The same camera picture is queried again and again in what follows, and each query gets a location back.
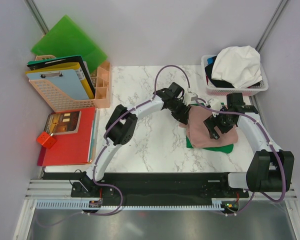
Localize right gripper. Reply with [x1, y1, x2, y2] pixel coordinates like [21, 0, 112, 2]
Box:
[203, 105, 235, 140]

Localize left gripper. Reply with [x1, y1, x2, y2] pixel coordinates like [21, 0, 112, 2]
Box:
[169, 99, 192, 126]

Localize green t shirt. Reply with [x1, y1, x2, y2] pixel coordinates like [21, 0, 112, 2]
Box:
[185, 102, 235, 155]

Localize pink t shirt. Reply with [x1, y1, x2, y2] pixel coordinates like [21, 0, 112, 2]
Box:
[178, 104, 239, 149]

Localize white t shirt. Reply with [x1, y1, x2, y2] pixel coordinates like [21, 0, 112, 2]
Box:
[211, 45, 263, 89]

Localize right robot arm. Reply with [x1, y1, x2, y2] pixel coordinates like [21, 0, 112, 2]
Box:
[204, 92, 295, 197]

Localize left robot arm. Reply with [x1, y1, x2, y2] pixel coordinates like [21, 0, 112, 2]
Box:
[82, 82, 198, 197]

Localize white laundry basket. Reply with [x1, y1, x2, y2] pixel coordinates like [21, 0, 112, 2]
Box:
[201, 54, 269, 97]

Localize teal folder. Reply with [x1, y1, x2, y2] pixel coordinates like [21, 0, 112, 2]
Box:
[89, 108, 100, 163]

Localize orange desk organizer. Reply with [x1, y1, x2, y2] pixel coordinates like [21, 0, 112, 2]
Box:
[90, 60, 112, 109]

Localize brown book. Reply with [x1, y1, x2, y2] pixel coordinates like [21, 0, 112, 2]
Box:
[43, 111, 82, 135]

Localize red folder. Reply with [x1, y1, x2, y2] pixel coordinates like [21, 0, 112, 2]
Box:
[37, 107, 95, 167]

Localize yellow folder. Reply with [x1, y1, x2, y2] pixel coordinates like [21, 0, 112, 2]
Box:
[30, 62, 95, 99]

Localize blue clipboard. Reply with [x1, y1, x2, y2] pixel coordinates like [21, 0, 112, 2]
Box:
[25, 69, 91, 100]

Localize pink file rack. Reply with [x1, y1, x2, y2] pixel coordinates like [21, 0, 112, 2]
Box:
[28, 55, 96, 112]

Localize green plastic folder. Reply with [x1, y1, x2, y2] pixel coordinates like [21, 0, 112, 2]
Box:
[31, 15, 108, 73]

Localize red cube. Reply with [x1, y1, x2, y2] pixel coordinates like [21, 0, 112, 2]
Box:
[36, 131, 57, 149]

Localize black folder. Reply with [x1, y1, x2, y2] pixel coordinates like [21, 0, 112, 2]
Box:
[27, 55, 96, 95]

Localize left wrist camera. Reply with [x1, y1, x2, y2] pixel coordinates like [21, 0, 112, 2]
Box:
[183, 91, 198, 105]

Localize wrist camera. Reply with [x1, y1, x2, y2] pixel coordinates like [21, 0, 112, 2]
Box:
[183, 91, 198, 105]
[208, 98, 222, 118]

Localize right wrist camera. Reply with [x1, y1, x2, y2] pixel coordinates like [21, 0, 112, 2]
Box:
[208, 98, 222, 118]

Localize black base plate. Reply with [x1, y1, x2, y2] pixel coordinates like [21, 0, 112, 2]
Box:
[43, 172, 249, 205]

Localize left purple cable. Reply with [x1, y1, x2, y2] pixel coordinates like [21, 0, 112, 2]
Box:
[103, 64, 191, 216]

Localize white cable duct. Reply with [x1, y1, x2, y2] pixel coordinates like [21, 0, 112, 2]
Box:
[36, 198, 239, 211]

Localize aluminium frame rail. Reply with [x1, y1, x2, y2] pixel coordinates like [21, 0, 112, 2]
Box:
[24, 97, 299, 201]

